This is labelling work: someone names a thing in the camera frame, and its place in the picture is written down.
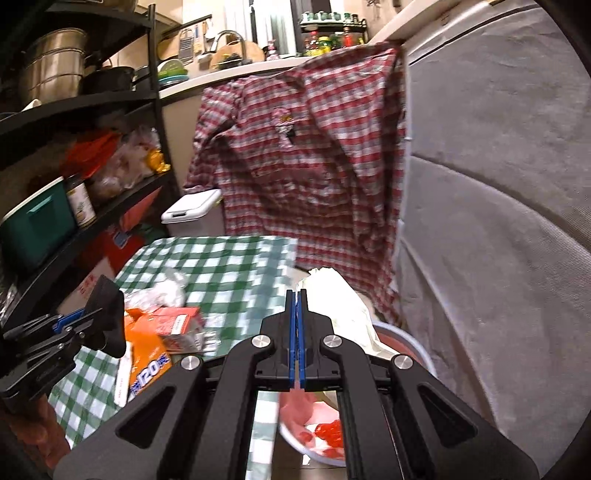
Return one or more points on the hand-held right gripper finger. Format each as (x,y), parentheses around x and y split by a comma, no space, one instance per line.
(302,350)
(292,350)

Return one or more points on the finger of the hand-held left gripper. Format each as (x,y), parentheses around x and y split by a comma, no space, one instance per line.
(107,318)
(69,321)

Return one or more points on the orange packet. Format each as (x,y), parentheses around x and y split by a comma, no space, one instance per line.
(147,355)

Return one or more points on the red and white carton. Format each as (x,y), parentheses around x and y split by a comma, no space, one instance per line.
(178,323)

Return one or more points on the round plastic basin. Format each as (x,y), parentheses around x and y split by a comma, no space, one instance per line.
(408,344)

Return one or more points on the person's left hand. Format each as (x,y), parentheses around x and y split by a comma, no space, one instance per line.
(34,434)

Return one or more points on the brown cardboard box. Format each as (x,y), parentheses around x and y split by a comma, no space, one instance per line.
(85,286)

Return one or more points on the white plastic bag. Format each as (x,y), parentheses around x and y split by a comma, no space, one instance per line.
(337,304)

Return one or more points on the crumpled clear plastic bag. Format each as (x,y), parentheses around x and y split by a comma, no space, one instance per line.
(161,288)

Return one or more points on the clear plastic wrapper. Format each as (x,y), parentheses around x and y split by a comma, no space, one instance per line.
(205,340)

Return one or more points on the red cardboard box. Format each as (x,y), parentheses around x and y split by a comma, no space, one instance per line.
(120,230)

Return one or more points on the red crumpled wrapper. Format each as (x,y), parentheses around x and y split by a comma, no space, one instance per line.
(328,436)

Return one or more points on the green storage box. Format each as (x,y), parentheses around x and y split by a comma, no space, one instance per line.
(37,226)

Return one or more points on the green checked tablecloth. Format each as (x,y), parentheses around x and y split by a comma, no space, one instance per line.
(221,277)

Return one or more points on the dark-lidded jar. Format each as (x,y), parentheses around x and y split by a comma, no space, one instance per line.
(81,203)

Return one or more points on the white lidded bin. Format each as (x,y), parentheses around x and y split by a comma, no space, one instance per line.
(191,212)

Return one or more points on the clear plastic food bag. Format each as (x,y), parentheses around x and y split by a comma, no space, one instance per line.
(124,166)

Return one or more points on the red plastic bag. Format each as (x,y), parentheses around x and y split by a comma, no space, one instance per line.
(90,152)

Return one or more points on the red plaid shirt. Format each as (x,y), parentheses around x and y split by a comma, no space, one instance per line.
(300,161)

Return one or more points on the black shelf rack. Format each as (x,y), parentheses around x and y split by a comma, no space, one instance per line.
(92,104)

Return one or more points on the black cooking pot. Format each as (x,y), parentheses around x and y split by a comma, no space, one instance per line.
(108,78)

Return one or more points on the grey fabric sofa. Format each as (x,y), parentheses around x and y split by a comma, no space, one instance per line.
(498,207)

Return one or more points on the stack of green bowls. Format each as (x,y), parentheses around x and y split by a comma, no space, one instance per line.
(171,71)

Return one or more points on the steel stock pot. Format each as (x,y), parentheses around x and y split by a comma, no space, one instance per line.
(51,64)

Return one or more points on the metal grater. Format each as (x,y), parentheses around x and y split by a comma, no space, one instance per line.
(185,44)

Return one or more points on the wooden cutting board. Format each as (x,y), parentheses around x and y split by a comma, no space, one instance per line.
(249,53)

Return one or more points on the steel faucet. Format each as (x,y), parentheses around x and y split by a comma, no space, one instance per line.
(228,39)

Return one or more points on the spice rack with bottles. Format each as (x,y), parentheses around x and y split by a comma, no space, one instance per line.
(330,37)

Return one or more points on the white appliance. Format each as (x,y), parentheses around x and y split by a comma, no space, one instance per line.
(392,27)

